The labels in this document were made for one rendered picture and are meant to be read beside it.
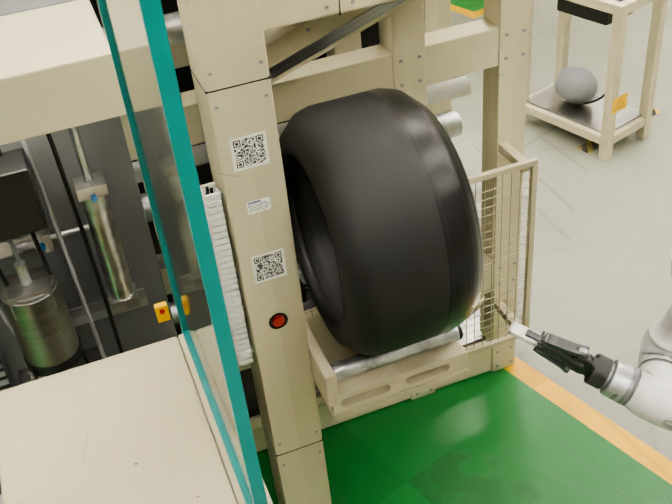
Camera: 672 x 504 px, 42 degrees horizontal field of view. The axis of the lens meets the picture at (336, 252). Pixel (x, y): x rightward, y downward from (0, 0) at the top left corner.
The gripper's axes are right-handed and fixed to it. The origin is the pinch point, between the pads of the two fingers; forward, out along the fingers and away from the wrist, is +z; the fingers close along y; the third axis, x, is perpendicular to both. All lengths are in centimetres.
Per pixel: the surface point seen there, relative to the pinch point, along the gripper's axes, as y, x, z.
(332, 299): 26, -3, 45
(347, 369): 16.0, -21.6, 32.3
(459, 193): -27.3, 8.8, 27.0
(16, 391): -22, -67, 82
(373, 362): 16.2, -17.0, 27.6
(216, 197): -24, -15, 71
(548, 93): 195, 229, 13
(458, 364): 21.7, -5.2, 8.9
